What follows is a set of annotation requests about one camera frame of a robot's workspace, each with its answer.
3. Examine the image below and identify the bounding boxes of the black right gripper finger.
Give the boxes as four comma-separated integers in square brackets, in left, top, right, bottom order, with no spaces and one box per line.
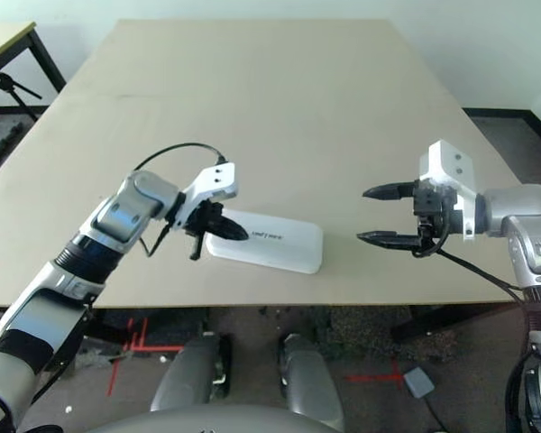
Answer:
[355,229,424,252]
[361,180,417,203]

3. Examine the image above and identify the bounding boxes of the silver robot leg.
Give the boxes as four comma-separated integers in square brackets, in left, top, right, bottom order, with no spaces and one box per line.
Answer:
[277,332,344,432]
[150,332,234,414]

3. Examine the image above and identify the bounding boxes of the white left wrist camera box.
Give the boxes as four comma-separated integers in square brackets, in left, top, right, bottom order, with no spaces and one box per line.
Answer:
[172,161,241,232]

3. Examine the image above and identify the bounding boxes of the small side table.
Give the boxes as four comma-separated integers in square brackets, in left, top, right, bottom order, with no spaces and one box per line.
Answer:
[0,21,68,106]

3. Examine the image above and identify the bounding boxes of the silver robot right leg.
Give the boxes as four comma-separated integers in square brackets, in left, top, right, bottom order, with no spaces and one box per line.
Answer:
[277,332,344,432]

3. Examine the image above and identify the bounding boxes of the red floor tape cross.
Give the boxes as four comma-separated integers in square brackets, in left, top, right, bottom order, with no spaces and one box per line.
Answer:
[345,360,405,388]

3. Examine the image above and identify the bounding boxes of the silver robot left leg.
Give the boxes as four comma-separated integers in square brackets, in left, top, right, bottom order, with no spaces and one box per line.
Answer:
[150,332,234,414]

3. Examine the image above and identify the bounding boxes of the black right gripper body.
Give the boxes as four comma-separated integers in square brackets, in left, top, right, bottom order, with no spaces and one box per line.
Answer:
[409,179,462,254]

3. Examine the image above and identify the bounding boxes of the grey robot torso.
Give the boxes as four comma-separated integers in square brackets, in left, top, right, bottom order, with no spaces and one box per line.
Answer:
[87,404,340,433]

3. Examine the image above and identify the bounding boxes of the grey foot pedal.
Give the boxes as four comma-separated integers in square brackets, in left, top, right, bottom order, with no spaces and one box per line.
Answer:
[402,365,436,400]

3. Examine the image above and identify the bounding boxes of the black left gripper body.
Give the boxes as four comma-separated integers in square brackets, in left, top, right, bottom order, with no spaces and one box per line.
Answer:
[184,200,225,263]

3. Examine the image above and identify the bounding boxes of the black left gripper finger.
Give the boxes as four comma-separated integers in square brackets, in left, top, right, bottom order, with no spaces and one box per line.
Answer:
[210,222,250,243]
[215,210,249,236]

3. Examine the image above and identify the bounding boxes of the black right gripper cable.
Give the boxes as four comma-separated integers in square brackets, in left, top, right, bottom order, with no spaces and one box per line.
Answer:
[409,233,538,433]

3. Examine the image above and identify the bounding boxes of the grey foam floor mat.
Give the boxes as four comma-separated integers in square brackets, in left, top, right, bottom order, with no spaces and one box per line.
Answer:
[0,115,33,176]

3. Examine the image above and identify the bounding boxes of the thin black left wrist cable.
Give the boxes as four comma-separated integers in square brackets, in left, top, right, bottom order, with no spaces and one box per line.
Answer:
[138,224,173,259]

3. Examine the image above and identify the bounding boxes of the black foot pedal cable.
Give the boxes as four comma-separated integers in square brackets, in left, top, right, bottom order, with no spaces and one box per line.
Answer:
[425,395,448,432]

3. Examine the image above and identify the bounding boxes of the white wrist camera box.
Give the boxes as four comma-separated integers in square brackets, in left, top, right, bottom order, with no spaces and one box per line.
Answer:
[172,161,241,232]
[416,139,487,241]

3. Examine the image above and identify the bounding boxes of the black left camera cable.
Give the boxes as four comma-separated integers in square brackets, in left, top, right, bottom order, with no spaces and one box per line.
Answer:
[132,143,227,173]

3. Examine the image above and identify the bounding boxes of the white Unitree plastic pencil case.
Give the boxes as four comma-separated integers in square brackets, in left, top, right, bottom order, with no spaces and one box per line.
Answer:
[205,207,324,275]

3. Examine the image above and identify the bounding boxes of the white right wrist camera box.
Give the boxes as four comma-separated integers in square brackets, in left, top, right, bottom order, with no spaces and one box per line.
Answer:
[416,139,487,241]

